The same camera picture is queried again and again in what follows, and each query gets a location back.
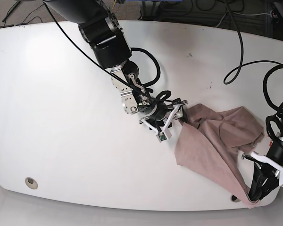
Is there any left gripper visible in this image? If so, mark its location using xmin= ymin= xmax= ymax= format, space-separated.
xmin=241 ymin=152 xmax=283 ymax=200

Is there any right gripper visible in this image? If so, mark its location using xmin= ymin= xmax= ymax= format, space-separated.
xmin=139 ymin=100 xmax=189 ymax=139

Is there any mauve t-shirt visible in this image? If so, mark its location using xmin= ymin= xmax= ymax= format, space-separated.
xmin=175 ymin=104 xmax=264 ymax=209

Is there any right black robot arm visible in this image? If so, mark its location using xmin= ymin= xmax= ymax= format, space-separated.
xmin=43 ymin=0 xmax=187 ymax=142

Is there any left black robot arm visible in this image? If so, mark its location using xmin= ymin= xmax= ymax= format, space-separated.
xmin=244 ymin=0 xmax=283 ymax=202

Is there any right table grommet hole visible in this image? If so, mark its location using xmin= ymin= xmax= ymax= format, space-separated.
xmin=230 ymin=195 xmax=241 ymax=203

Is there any table grommet hole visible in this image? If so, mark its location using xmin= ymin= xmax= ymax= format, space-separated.
xmin=230 ymin=195 xmax=241 ymax=203
xmin=25 ymin=178 xmax=38 ymax=190

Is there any left table grommet hole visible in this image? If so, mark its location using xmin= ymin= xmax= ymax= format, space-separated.
xmin=25 ymin=178 xmax=38 ymax=190

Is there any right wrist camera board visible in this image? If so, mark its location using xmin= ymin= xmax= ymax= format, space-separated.
xmin=157 ymin=133 xmax=168 ymax=143

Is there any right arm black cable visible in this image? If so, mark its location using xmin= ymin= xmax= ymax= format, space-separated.
xmin=131 ymin=48 xmax=161 ymax=90

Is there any white cable on floor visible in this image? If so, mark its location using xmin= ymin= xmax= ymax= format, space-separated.
xmin=235 ymin=10 xmax=273 ymax=17

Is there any black floor cable left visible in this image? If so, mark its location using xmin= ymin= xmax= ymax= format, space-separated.
xmin=2 ymin=0 xmax=49 ymax=24

